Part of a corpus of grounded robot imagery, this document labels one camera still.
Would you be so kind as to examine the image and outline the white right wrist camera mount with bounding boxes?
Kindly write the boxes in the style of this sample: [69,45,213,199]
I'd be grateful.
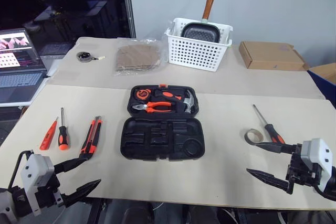
[300,137,333,192]

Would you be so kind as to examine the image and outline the steel claw hammer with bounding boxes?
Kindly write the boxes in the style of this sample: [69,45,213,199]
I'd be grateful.
[174,89,195,115]

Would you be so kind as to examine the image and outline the long black orange screwdriver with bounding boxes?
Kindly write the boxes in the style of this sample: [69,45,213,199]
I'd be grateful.
[252,104,286,145]

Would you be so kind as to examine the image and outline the orange tester screwdriver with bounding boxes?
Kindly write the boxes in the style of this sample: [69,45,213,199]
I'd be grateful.
[39,116,59,152]

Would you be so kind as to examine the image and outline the square pan wooden handle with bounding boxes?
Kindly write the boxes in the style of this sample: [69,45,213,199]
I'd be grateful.
[180,0,221,44]

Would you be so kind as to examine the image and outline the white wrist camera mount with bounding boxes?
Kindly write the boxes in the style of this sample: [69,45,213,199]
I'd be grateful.
[20,153,55,217]
[300,137,333,192]

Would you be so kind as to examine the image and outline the dark rounded shape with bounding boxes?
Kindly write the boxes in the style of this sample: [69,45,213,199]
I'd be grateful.
[122,202,153,224]

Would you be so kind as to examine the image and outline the grey tape roll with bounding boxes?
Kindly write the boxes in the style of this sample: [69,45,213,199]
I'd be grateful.
[243,128,264,146]

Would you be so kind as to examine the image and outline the orange handled pliers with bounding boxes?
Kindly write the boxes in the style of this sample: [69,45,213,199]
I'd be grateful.
[132,100,173,115]

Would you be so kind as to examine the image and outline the black tool case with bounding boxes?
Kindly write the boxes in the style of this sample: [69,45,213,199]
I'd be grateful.
[120,84,206,162]

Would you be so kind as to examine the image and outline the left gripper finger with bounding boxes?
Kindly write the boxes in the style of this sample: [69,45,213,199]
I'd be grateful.
[54,157,89,176]
[61,178,102,208]

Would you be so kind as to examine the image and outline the black orange ratchet handle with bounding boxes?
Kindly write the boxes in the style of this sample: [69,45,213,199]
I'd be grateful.
[154,89,184,102]

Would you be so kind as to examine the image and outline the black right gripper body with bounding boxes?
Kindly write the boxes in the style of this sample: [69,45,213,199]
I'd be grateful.
[286,143,322,195]

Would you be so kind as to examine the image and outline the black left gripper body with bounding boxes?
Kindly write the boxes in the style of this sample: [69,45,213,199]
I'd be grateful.
[34,165,66,210]

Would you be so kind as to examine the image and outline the orange black tape measure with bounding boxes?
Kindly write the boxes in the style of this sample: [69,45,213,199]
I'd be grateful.
[135,89,151,102]

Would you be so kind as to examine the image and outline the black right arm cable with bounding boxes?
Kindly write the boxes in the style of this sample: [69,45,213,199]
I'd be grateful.
[313,185,336,201]

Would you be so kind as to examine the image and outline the plastic bag brown sheets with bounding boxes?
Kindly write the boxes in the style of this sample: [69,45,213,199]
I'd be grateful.
[113,37,165,77]

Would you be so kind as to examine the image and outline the flat brown cardboard box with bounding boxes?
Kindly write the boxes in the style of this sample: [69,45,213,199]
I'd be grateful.
[238,40,311,71]

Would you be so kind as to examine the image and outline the orange black utility knife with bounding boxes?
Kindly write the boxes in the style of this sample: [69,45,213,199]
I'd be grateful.
[79,115,102,161]

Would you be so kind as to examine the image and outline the white perforated plastic basket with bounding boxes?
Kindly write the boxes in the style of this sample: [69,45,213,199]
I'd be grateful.
[164,17,234,73]

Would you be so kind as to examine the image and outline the short black orange screwdriver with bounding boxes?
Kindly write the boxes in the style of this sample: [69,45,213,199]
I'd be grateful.
[57,107,71,152]

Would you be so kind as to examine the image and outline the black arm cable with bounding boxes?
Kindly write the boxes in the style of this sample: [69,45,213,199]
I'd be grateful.
[7,150,35,190]
[313,185,336,201]

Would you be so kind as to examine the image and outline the blue bin with cardboard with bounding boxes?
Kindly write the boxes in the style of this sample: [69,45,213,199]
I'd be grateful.
[307,62,336,101]

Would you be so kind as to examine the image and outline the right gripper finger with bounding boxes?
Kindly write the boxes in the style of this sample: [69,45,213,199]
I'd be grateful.
[255,141,295,154]
[246,168,290,187]

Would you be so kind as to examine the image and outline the open grey laptop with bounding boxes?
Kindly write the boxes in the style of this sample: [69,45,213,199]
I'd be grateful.
[0,27,48,108]

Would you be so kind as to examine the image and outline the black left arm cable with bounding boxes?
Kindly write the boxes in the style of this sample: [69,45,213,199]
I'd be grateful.
[7,150,35,190]

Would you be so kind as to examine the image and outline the beige table cover sheet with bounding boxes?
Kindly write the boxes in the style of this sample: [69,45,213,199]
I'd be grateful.
[0,84,336,211]
[49,36,327,101]

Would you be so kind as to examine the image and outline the grey metal post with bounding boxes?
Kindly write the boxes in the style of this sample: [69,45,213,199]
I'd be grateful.
[121,0,137,38]

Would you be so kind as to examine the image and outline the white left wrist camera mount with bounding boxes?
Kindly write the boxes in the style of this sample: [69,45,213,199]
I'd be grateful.
[20,153,55,217]

